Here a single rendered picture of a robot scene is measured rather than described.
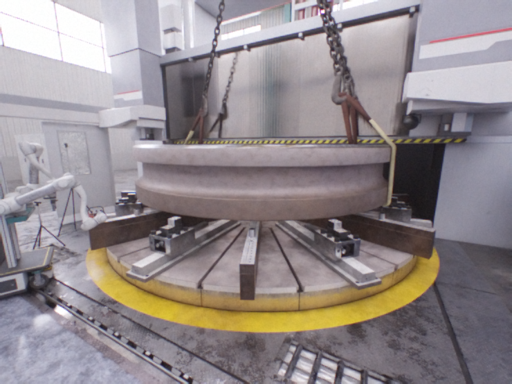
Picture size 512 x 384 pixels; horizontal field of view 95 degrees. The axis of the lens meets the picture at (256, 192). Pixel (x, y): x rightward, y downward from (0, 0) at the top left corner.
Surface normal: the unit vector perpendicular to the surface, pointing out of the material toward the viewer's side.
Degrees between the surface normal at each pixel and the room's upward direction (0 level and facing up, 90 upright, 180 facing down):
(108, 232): 90
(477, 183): 90
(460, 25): 90
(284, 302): 90
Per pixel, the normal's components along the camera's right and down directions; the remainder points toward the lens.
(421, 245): -0.75, 0.13
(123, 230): 0.66, 0.15
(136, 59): -0.47, 0.17
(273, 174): 0.04, 0.19
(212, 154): -0.25, 0.19
